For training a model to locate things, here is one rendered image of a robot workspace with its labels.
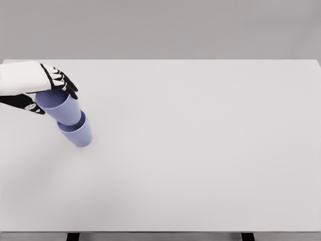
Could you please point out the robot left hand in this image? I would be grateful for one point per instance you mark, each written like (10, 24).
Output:
(22, 77)

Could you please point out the lavender blue cup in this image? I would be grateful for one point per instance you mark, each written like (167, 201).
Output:
(80, 134)
(62, 108)

